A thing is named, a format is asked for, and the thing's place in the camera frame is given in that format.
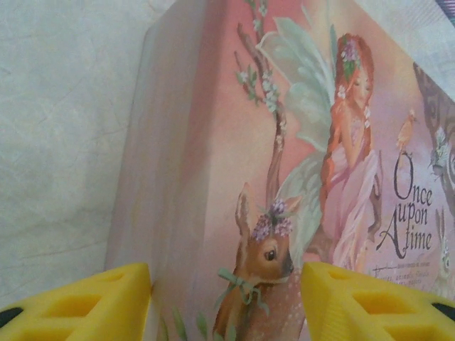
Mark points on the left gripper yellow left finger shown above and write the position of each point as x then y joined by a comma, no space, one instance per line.
106,319

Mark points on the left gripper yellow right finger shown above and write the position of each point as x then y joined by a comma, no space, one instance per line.
373,319

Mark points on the pink fairy print storybook box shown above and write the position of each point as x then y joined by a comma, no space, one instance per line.
249,142

